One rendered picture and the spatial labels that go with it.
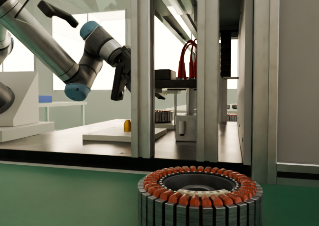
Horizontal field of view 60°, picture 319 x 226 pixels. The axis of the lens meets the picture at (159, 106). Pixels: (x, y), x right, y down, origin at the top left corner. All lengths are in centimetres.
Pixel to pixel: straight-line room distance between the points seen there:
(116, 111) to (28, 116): 463
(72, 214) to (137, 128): 18
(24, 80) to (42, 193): 98
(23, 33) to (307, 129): 72
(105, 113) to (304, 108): 562
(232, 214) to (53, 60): 74
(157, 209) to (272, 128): 21
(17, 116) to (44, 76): 554
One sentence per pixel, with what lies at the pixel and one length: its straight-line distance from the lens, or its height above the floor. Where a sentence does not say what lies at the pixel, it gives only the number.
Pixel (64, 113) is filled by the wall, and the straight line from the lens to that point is 642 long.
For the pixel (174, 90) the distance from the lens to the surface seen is 83.
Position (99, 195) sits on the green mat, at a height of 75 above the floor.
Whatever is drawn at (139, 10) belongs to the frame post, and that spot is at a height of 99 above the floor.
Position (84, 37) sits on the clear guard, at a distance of 77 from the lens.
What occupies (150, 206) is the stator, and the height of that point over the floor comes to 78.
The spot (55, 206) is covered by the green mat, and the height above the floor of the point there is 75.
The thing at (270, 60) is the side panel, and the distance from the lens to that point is 39.
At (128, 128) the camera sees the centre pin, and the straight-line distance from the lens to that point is 64.
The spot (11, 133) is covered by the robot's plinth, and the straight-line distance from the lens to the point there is 110.
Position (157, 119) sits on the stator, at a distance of 82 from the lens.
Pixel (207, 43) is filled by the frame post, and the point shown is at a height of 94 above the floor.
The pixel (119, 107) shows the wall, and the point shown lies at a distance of 579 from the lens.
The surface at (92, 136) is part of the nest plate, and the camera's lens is 60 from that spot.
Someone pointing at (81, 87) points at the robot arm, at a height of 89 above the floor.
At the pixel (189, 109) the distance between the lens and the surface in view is 58.
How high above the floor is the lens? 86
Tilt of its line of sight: 2 degrees down
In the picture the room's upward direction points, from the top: straight up
